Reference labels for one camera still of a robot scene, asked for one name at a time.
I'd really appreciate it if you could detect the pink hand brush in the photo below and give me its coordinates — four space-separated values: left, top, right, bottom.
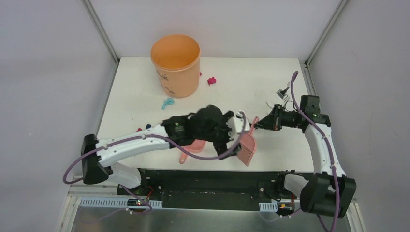
236 116 259 166

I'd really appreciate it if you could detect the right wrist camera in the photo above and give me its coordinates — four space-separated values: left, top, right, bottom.
276 87 289 100

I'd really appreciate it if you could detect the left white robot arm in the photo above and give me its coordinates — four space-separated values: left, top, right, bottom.
80 105 250 196

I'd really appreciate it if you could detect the cyan paper scrap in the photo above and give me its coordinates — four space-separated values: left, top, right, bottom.
161 98 175 110

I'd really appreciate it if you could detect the right white cable duct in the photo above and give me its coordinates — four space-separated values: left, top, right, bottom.
259 202 278 212

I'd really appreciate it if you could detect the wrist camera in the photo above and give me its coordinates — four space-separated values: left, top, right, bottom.
276 87 289 100
227 110 250 135

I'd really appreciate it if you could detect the left white cable duct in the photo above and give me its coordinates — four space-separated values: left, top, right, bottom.
79 197 149 209

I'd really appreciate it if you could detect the magenta paper scrap near bucket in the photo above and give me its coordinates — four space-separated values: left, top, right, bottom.
207 77 217 86

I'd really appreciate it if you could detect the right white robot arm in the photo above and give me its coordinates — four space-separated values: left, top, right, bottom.
255 95 357 218

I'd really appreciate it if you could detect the white cable duct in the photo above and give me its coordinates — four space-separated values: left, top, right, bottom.
79 197 149 209
259 202 278 212

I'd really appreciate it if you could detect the orange plastic bucket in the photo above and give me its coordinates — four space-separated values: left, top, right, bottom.
150 34 201 98

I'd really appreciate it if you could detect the pink dustpan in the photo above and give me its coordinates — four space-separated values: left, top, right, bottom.
179 140 206 164

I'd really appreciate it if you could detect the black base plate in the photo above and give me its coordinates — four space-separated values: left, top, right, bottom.
130 169 297 211

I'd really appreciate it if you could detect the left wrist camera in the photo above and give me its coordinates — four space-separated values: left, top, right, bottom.
227 110 250 135

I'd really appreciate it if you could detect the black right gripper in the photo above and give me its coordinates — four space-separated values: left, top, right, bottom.
254 104 298 131

